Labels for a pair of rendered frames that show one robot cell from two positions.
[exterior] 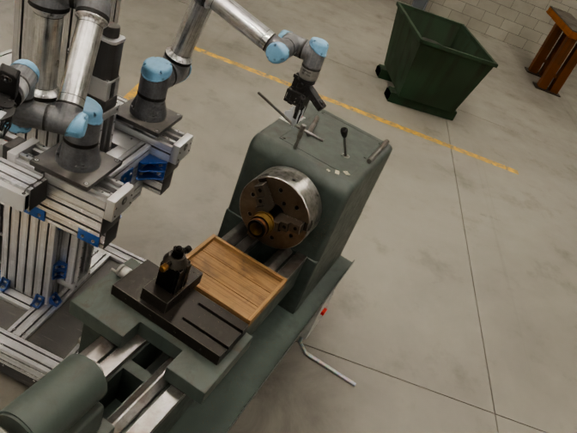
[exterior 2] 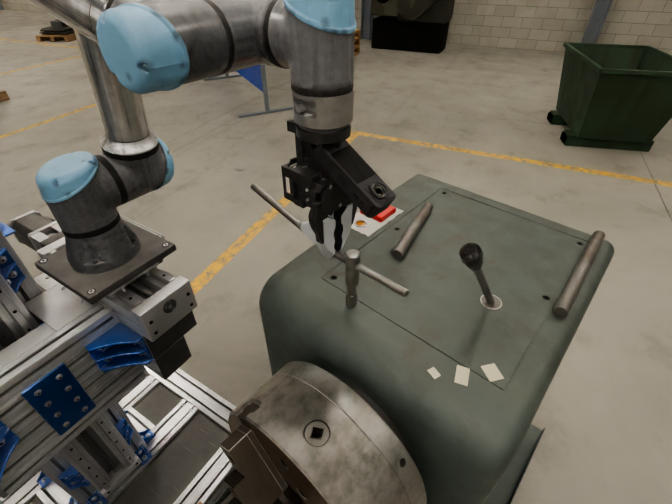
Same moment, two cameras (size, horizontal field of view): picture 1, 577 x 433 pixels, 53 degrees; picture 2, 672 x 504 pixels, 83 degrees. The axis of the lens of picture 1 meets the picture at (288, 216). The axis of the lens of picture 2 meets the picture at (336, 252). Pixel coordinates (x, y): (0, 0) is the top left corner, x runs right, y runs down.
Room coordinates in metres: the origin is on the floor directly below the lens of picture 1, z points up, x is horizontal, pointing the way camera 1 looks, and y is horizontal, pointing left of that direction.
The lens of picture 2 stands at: (1.74, -0.10, 1.73)
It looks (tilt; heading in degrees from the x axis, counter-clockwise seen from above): 39 degrees down; 27
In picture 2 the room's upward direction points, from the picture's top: straight up
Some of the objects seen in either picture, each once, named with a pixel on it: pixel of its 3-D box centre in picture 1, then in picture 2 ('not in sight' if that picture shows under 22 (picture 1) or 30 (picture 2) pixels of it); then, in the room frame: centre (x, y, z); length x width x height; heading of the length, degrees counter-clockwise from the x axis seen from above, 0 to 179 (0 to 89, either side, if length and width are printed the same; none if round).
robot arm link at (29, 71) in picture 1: (20, 79); not in sight; (1.33, 0.81, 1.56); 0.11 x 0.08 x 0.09; 16
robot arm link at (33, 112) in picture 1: (25, 112); not in sight; (1.34, 0.79, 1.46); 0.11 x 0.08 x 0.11; 106
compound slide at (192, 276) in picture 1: (173, 284); not in sight; (1.40, 0.27, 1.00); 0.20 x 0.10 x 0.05; 165
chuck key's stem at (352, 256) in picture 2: (299, 137); (351, 280); (2.14, 0.08, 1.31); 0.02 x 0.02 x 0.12
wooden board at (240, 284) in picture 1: (229, 277); not in sight; (1.67, 0.12, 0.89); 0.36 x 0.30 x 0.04; 75
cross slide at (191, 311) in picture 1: (179, 309); not in sight; (1.36, 0.22, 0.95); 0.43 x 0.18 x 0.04; 75
